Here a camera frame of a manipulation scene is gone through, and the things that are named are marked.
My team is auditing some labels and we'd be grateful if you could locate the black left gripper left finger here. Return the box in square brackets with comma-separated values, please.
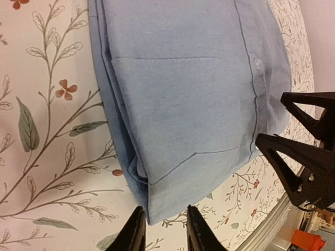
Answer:
[106, 206, 146, 251]

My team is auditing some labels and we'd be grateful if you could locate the orange object under table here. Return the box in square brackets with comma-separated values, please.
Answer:
[291, 230, 326, 251]

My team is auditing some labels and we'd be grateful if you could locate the light blue long sleeve shirt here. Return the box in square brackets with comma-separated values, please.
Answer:
[88, 1, 292, 225]

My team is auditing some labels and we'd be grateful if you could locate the aluminium front rail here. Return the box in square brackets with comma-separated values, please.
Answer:
[233, 179, 305, 250]

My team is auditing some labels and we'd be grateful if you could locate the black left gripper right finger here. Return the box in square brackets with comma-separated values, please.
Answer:
[186, 205, 227, 251]

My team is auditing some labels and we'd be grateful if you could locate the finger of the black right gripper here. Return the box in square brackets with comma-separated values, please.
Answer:
[281, 92, 334, 149]
[255, 134, 334, 209]

